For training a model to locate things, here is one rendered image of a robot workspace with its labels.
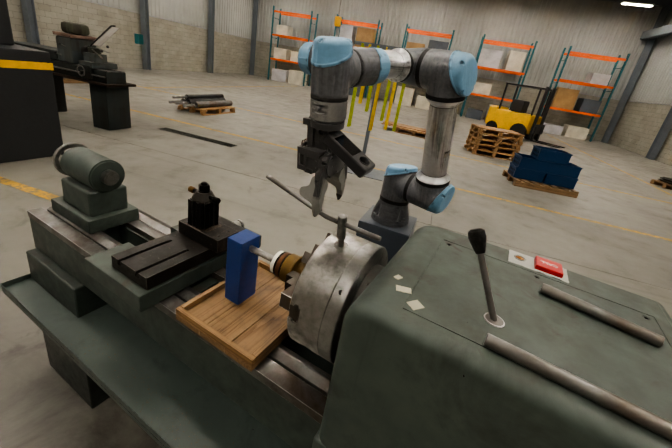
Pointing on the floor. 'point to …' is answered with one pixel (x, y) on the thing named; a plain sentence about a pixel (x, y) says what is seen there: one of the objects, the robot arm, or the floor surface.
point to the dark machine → (25, 97)
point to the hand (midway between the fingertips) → (329, 205)
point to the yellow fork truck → (517, 117)
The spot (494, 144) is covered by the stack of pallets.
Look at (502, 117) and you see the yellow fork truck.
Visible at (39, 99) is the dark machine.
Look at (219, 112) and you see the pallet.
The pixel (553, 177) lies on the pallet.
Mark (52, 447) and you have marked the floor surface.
